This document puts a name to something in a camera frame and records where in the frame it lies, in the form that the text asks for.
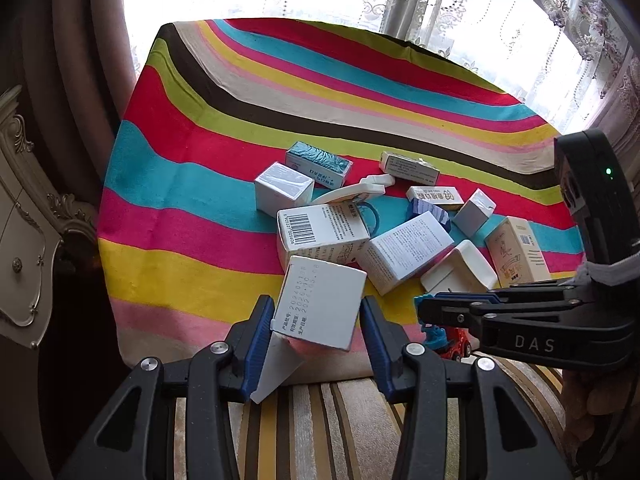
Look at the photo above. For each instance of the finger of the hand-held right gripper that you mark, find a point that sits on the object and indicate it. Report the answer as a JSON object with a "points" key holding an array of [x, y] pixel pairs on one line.
{"points": [[540, 290], [450, 312]]}

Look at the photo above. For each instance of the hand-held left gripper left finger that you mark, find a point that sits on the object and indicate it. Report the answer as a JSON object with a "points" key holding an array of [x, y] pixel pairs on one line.
{"points": [[259, 340]]}

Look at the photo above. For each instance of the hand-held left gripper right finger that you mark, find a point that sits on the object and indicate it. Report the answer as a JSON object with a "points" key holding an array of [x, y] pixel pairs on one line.
{"points": [[377, 340]]}

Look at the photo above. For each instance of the white box with flap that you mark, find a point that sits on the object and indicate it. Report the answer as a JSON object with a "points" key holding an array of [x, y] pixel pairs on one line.
{"points": [[320, 305]]}

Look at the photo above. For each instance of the white cube box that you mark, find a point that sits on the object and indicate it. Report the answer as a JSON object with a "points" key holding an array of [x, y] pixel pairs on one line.
{"points": [[282, 187]]}

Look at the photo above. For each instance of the person's right hand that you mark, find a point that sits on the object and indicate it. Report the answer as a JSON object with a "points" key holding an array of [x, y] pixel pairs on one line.
{"points": [[590, 405]]}

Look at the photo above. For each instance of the red and blue toy truck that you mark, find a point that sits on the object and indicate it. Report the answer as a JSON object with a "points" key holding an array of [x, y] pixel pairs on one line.
{"points": [[452, 345]]}

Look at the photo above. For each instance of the beige box with figure print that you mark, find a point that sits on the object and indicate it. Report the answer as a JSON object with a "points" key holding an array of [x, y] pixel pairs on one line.
{"points": [[517, 252]]}

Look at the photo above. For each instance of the white plastic adapter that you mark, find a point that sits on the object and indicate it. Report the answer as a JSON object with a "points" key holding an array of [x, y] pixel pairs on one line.
{"points": [[462, 267]]}

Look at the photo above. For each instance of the large white printed box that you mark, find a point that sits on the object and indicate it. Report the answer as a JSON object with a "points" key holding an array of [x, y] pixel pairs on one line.
{"points": [[405, 252]]}

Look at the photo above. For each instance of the small white box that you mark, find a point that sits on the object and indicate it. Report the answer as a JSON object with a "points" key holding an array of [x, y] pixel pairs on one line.
{"points": [[472, 212]]}

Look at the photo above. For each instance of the dark blue box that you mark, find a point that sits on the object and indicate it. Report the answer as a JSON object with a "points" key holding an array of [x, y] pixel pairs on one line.
{"points": [[425, 208]]}

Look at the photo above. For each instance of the flat white and gold box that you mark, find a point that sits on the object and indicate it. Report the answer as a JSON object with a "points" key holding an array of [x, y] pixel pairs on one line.
{"points": [[435, 196]]}

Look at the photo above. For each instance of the white box with barcode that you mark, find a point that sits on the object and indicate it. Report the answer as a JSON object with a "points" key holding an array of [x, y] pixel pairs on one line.
{"points": [[320, 230]]}

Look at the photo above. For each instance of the green and white box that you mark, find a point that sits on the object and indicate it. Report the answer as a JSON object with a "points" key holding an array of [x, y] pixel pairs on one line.
{"points": [[407, 167]]}

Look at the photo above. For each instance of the teal foil box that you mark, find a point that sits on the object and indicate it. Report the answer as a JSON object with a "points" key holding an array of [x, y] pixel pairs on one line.
{"points": [[315, 157]]}

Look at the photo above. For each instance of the striped multicolour cloth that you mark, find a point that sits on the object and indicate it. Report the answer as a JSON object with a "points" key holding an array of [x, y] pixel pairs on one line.
{"points": [[200, 125]]}

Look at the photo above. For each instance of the cream carved cabinet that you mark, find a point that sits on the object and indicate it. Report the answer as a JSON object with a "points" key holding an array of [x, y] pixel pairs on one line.
{"points": [[25, 240]]}

